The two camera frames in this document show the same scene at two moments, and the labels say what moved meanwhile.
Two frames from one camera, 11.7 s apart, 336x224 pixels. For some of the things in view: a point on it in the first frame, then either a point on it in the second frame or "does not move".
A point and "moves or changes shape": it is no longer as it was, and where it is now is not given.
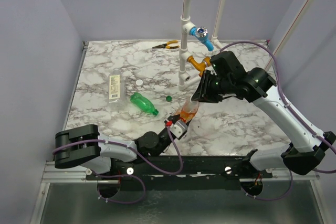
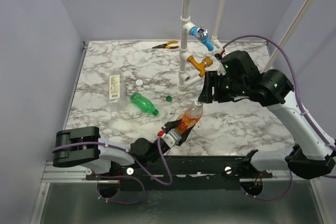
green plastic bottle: x=143 y=103 does not move
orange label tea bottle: x=187 y=112 moves or changes shape
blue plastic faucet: x=200 y=33 does not move
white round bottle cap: x=139 y=82 does not move
